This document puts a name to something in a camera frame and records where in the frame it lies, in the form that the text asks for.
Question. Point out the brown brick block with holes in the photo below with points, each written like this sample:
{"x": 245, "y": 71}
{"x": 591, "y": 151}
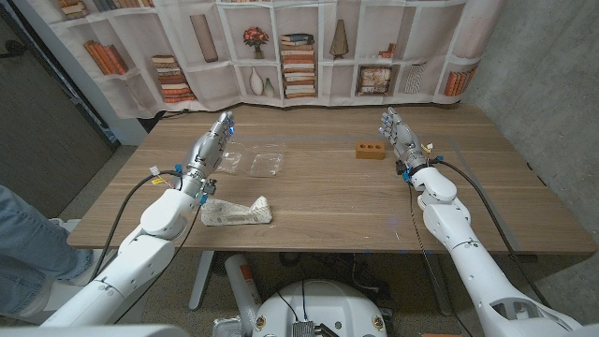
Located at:
{"x": 369, "y": 151}

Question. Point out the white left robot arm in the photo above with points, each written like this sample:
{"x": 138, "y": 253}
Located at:
{"x": 150, "y": 253}

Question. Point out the cream leaf-print pen bag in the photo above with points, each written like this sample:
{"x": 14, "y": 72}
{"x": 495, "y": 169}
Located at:
{"x": 234, "y": 214}

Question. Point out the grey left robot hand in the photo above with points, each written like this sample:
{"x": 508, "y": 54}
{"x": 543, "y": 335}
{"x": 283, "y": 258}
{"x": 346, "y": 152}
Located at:
{"x": 206, "y": 150}

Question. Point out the printed bookshelf backdrop cloth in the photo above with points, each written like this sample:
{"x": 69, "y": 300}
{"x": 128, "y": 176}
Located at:
{"x": 323, "y": 51}

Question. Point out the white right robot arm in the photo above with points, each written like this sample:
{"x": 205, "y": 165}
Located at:
{"x": 468, "y": 262}

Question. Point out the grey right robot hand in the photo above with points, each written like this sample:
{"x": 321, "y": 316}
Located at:
{"x": 402, "y": 136}

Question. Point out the person in blue jeans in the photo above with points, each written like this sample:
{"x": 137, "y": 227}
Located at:
{"x": 33, "y": 253}

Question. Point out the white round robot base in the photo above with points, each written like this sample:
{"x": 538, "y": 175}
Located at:
{"x": 318, "y": 309}

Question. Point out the clear plastic clamshell container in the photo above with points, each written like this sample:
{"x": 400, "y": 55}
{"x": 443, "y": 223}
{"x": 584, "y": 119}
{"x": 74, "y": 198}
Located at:
{"x": 264, "y": 161}

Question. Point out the white platform step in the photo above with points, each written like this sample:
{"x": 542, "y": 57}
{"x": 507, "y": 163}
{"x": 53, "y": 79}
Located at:
{"x": 70, "y": 295}

